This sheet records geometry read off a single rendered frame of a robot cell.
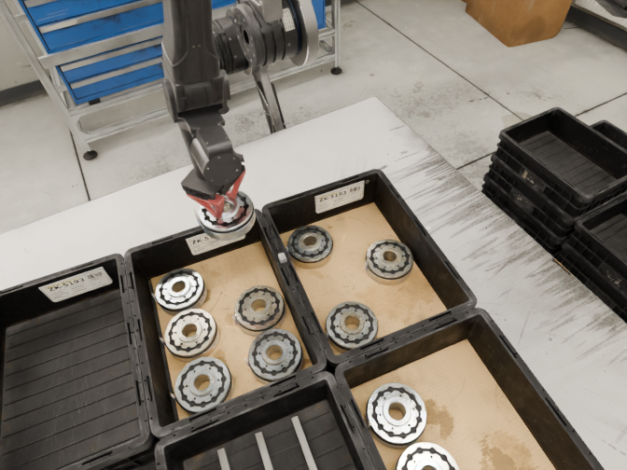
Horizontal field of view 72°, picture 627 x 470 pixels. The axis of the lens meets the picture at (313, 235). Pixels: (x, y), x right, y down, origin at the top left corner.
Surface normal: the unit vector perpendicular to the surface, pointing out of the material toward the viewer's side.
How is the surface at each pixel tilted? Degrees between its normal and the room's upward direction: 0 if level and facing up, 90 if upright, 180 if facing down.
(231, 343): 0
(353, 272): 0
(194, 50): 105
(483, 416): 0
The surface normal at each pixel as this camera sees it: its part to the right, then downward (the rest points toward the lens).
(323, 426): -0.05, -0.61
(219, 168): 0.47, 0.69
